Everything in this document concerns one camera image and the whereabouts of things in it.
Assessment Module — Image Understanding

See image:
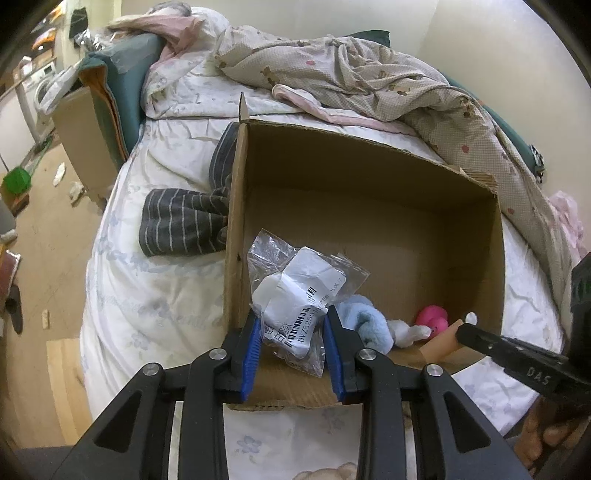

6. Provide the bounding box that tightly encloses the blue fluffy plush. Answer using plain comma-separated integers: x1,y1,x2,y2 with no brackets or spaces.
333,294,394,357

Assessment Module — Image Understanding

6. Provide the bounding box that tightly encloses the person's right hand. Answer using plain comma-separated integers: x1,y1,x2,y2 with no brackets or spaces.
516,399,591,468

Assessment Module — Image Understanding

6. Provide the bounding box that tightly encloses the brown cardboard box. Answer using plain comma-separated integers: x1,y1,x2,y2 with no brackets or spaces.
223,92,506,412

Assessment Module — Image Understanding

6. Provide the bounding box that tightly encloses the beige bear print blanket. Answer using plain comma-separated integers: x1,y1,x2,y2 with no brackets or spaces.
213,34,574,334

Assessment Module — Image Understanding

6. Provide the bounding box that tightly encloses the light pink cloth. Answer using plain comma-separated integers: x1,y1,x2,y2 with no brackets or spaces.
547,190,588,260

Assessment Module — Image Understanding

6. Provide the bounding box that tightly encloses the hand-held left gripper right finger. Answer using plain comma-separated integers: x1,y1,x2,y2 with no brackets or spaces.
322,305,532,480

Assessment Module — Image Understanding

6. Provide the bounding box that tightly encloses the white teddy bear print duvet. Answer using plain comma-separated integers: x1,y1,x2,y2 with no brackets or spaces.
81,7,570,480

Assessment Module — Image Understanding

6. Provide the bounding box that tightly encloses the beige nightstand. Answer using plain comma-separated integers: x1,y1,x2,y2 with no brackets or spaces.
52,90,124,205

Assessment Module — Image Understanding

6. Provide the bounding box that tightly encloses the pink rubber duck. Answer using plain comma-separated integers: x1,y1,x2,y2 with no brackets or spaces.
413,305,450,342

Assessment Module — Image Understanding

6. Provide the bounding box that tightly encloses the clear plastic bag white item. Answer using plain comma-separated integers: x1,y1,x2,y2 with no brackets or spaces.
247,228,371,380

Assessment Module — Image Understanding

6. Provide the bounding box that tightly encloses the black slipper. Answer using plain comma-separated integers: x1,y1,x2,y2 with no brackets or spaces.
4,284,25,334

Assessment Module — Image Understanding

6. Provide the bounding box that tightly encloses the teal cushion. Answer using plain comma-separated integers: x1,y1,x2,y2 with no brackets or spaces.
78,31,168,172

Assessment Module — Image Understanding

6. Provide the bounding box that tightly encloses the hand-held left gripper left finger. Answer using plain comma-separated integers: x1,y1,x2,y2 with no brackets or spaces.
51,307,265,480

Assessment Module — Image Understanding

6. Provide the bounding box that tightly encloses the grey striped garment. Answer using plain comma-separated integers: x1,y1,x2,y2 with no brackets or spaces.
139,122,239,258

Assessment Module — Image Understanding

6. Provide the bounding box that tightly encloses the white washing machine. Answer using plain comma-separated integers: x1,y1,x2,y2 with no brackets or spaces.
22,65,59,131

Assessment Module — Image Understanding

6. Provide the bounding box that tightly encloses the teal headboard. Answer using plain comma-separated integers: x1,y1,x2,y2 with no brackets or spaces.
342,30,546,186

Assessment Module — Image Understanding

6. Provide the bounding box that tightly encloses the pink garment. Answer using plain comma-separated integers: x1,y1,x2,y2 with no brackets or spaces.
107,2,232,63

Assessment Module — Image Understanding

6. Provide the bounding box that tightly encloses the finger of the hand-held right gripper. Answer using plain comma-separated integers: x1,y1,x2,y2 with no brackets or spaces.
456,323,525,367

